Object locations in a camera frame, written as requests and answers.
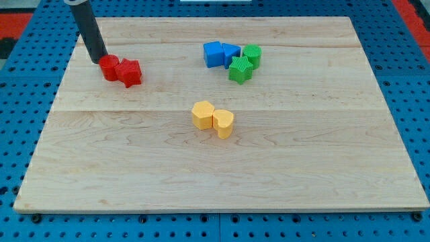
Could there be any blue cube block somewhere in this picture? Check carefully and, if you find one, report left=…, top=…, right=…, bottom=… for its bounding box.
left=203, top=41, right=224, bottom=68

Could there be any blue triangle block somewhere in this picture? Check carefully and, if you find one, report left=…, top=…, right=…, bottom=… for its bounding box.
left=222, top=43, right=241, bottom=69

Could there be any green star block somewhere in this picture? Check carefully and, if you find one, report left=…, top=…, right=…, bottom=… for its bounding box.
left=228, top=56, right=253, bottom=85

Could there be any red star block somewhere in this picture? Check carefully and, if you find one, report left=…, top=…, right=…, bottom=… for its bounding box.
left=114, top=58, right=142, bottom=88

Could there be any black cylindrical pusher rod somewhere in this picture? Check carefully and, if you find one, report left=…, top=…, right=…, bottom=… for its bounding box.
left=69, top=0, right=108, bottom=64

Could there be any yellow hexagon block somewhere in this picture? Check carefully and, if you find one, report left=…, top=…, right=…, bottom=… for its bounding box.
left=191, top=101, right=214, bottom=130

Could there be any light wooden board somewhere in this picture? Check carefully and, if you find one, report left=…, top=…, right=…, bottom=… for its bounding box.
left=14, top=17, right=429, bottom=214

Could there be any yellow heart block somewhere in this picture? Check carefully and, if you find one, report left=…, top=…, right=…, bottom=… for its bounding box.
left=212, top=110, right=234, bottom=139

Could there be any green cylinder block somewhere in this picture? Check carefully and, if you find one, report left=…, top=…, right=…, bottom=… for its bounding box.
left=243, top=44, right=262, bottom=69

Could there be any red cylinder block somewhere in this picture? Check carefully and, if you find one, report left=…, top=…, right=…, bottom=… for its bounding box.
left=99, top=54, right=120, bottom=81

